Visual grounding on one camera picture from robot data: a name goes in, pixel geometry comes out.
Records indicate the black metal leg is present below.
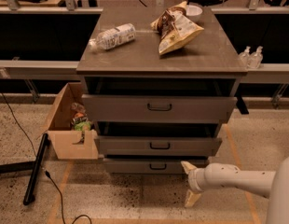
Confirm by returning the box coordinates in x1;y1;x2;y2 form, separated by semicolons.
0;133;50;205

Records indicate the yellow chip bag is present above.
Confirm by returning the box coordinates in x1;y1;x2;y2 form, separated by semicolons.
158;13;205;56

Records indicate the grey bottom drawer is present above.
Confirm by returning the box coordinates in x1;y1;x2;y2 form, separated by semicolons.
103;157;210;175

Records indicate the grey drawer cabinet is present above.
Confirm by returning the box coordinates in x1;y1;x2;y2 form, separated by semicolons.
77;7;247;167

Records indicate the cardboard box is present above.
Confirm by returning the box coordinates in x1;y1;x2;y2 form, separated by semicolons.
41;82;99;160

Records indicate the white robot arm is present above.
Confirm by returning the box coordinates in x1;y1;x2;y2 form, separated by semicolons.
181;157;289;224

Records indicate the grey middle drawer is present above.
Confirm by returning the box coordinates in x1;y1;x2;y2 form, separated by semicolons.
96;136;222;157

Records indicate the grey drawer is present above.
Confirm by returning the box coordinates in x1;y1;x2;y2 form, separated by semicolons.
103;157;210;175
82;94;236;123
96;136;222;157

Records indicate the brown snack bag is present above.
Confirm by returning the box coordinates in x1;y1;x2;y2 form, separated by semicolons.
150;1;187;37

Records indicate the left clear pump bottle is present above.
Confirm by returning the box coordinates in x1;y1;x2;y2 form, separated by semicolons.
239;46;250;66

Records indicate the white bowl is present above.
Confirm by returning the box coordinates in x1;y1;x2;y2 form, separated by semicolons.
186;5;203;22

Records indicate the clear plastic water bottle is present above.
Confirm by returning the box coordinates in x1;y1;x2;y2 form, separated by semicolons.
89;23;136;50

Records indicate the green snack package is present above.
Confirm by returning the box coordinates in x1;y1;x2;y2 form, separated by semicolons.
74;121;91;131

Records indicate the grey metal rail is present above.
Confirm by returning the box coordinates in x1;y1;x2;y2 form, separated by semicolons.
0;60;289;84

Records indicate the black cable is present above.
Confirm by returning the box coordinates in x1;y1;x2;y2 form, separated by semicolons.
0;92;93;224

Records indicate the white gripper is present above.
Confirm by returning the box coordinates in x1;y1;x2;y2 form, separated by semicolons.
181;161;209;207

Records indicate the grey top drawer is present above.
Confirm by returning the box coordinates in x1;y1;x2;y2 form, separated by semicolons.
82;94;236;123

